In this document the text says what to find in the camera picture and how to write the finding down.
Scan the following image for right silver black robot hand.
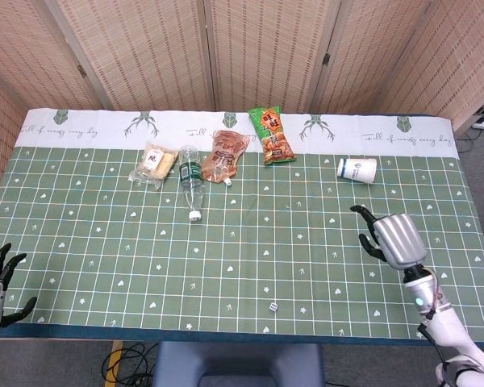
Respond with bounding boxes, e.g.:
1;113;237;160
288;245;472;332
349;204;429;271

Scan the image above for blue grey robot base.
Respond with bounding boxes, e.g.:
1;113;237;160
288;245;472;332
152;341;326;387

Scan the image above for green checkered tablecloth table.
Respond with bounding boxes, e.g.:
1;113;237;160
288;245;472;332
0;107;484;344

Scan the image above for yellow floor tape strip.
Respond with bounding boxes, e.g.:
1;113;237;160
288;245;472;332
103;341;125;387

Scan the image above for green snack bag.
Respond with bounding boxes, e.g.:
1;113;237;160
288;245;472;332
248;106;298;166

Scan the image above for brown spouted sauce pouch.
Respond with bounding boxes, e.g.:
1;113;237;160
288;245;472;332
201;129;251;187

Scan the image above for clear packaged bread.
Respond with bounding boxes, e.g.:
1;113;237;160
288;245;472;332
128;140;179;191

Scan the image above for clear plastic water bottle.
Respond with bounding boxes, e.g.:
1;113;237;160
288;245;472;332
178;144;207;223

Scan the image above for woven bamboo folding screen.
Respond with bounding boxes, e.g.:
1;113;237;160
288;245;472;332
0;0;484;195

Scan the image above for black red arm cable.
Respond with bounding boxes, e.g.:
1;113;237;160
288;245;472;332
416;273;449;366

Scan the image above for black floor cables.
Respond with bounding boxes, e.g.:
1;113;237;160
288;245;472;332
100;342;159;387

